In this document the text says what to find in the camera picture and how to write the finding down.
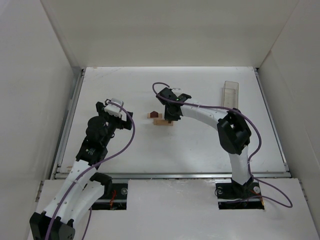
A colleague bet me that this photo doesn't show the thin wood block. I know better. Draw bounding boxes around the thin wood block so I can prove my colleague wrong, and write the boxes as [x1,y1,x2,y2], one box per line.
[147,111,163,119]

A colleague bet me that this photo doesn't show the reddish brown small block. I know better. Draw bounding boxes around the reddish brown small block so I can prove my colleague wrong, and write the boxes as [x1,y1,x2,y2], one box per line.
[149,111,160,118]

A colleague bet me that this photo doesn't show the large light wood block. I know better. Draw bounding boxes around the large light wood block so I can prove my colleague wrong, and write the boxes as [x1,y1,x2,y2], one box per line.
[153,118,174,127]

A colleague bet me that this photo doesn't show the clear plastic box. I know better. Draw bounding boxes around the clear plastic box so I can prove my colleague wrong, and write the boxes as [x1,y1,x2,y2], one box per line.
[221,81,239,109]

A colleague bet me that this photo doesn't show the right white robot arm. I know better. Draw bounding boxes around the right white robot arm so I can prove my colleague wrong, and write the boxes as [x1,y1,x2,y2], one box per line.
[156,87,252,186]

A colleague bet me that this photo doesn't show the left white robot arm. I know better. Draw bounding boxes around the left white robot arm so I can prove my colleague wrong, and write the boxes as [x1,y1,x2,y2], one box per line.
[29,98,135,240]

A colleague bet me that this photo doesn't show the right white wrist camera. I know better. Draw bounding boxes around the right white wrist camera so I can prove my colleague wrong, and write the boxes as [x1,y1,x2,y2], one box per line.
[171,87,183,97]

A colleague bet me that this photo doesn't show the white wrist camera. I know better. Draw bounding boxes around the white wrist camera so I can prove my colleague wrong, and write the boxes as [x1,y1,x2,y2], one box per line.
[171,87,183,97]
[104,98,124,119]

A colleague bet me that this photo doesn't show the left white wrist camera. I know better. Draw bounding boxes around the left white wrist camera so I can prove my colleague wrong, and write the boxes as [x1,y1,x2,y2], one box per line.
[104,98,124,119]

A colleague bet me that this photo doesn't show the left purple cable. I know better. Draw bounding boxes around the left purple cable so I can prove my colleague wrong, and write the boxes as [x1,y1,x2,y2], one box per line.
[46,99,136,240]

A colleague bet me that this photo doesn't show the purple cable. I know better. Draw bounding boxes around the purple cable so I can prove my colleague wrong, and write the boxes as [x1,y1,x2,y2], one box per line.
[46,99,136,240]
[151,81,293,208]

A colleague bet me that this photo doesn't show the aluminium left rail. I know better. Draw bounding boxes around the aluminium left rail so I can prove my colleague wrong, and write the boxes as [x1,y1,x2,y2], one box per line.
[46,67,86,180]

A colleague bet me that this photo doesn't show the aluminium rail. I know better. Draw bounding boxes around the aluminium rail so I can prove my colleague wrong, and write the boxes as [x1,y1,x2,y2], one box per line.
[46,67,86,180]
[53,171,291,181]
[253,67,291,175]

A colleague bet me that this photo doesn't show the aluminium front rail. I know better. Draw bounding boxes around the aluminium front rail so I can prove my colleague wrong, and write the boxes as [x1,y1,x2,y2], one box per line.
[53,171,291,181]

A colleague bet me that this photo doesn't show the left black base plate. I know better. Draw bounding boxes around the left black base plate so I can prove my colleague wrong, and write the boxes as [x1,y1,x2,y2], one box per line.
[92,182,128,211]

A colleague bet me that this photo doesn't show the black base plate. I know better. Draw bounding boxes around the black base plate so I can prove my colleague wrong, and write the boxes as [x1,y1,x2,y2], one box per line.
[214,181,265,210]
[92,182,128,211]

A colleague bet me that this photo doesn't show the aluminium right rail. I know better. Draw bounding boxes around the aluminium right rail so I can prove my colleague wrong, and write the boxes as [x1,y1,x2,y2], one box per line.
[253,67,291,175]

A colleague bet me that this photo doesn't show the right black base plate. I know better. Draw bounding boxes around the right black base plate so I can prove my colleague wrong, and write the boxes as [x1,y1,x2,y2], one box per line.
[214,181,265,210]

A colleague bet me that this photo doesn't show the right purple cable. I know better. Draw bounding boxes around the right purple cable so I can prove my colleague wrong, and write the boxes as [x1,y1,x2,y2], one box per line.
[151,81,293,208]

